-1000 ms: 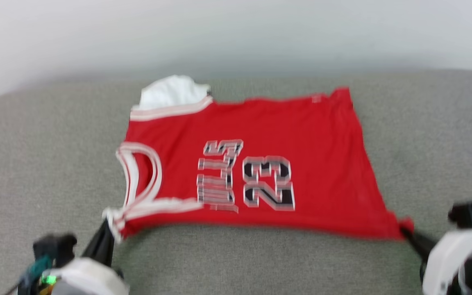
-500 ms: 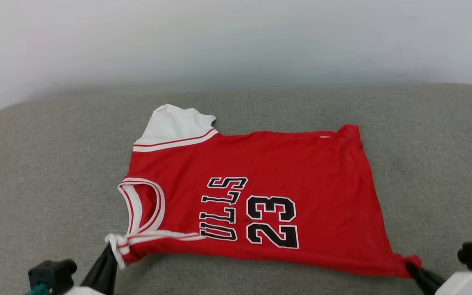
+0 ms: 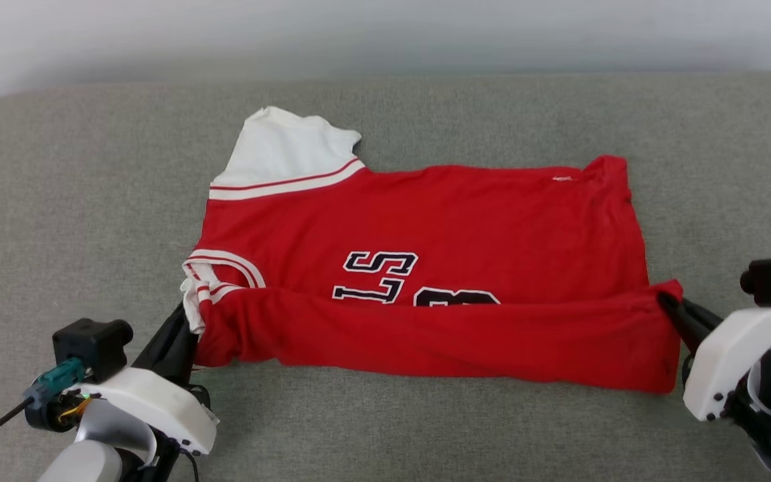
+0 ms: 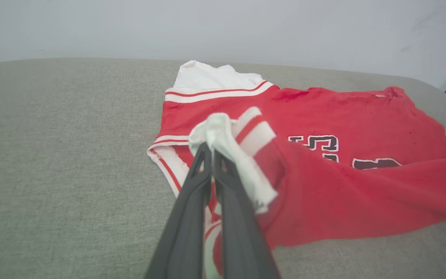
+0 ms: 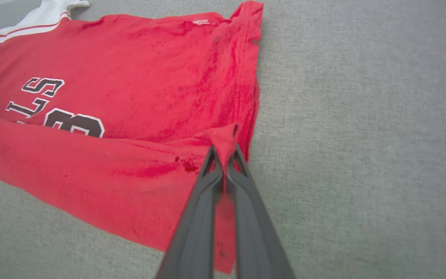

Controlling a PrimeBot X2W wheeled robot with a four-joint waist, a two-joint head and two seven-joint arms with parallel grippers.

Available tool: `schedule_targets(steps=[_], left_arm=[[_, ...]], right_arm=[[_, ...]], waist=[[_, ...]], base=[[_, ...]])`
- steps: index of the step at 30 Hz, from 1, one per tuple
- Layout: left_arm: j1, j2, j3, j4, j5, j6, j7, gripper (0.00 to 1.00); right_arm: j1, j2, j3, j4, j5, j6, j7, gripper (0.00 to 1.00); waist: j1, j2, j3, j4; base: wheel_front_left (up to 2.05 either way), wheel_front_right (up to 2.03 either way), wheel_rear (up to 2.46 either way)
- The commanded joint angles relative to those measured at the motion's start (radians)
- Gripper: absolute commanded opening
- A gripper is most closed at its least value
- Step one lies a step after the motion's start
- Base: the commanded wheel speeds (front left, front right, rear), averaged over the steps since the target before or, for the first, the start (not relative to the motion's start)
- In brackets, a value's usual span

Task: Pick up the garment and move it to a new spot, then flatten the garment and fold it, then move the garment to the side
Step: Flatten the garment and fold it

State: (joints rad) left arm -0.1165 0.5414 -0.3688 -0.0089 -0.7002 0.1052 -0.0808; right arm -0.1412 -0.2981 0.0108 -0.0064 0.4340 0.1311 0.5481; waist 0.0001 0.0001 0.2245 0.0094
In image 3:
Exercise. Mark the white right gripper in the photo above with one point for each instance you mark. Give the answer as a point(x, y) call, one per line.
point(727, 355)

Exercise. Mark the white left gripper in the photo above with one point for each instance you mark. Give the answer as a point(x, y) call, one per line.
point(158, 405)

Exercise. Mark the red and white sports jersey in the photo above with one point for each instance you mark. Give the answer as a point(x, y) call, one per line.
point(459, 221)

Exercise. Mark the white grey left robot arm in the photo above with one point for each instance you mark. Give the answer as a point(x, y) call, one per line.
point(84, 465)

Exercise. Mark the grey fabric sofa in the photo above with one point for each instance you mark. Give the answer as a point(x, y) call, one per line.
point(425, 435)

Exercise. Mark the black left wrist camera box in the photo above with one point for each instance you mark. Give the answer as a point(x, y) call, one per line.
point(91, 345)

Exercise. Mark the teal left camera connector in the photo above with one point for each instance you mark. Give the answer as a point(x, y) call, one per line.
point(57, 380)

